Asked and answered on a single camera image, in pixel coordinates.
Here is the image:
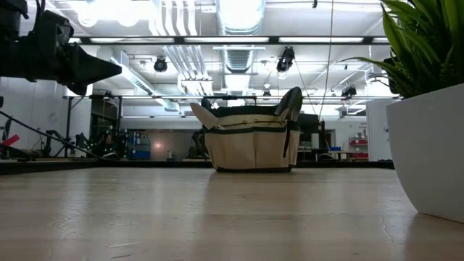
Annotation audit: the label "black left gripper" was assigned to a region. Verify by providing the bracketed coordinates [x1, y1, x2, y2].
[0, 34, 123, 96]

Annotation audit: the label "beige green-trimmed gardening bag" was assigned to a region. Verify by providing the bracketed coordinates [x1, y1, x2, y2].
[201, 96, 302, 173]

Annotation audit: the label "blue storage bins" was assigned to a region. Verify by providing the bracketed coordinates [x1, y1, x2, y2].
[125, 130, 152, 160]

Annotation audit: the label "black beam with light strips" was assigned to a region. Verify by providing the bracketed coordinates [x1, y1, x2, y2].
[68, 35, 391, 46]

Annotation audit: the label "red storage shelf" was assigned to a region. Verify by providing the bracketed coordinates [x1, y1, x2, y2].
[348, 136, 369, 160]

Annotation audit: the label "white cabinet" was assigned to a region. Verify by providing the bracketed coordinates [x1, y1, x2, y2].
[365, 98, 394, 162]

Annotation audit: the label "green plant in white pot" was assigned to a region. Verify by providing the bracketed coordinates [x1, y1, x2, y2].
[340, 0, 464, 224]

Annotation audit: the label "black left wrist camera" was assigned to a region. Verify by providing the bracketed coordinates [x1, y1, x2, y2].
[28, 9, 75, 47]

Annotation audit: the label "black metal table frame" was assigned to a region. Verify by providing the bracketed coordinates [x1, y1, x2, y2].
[0, 158, 395, 175]

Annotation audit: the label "silver ventilation duct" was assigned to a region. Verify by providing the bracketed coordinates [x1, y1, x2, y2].
[215, 0, 268, 73]

